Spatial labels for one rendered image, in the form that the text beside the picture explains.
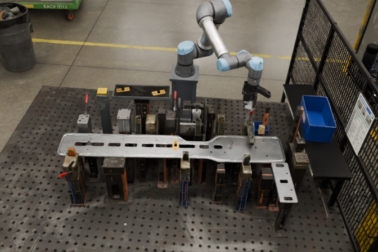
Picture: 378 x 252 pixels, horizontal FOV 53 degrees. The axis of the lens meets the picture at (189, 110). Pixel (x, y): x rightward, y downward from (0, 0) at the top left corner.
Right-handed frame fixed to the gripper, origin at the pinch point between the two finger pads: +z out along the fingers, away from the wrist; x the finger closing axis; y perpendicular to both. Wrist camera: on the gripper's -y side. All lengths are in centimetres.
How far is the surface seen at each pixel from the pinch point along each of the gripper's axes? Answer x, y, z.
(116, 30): -320, 140, 120
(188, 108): -3.0, 39.3, 3.7
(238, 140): 8.0, 6.8, 19.5
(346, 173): 36, -52, 16
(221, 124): -0.5, 17.4, 13.6
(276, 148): 14.2, -16.0, 19.5
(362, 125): 27, -55, -13
